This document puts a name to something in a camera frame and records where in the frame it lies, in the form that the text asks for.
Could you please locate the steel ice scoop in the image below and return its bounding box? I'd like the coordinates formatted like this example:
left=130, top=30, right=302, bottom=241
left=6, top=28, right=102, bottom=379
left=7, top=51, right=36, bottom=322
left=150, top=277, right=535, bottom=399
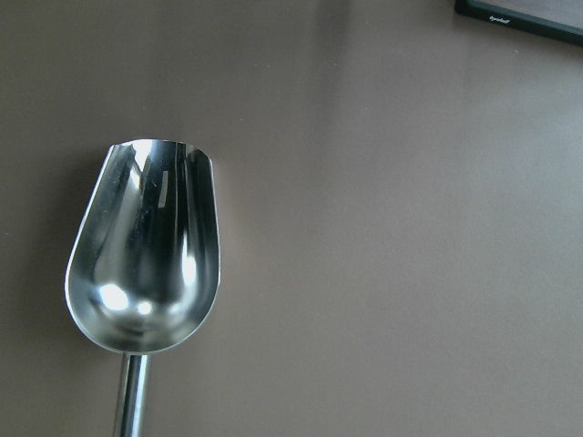
left=65, top=139, right=220, bottom=436

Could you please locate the black framed board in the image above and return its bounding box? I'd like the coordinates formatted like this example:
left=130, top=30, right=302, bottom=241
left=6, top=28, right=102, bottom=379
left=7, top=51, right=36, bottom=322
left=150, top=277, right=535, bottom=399
left=455, top=0, right=582, bottom=46

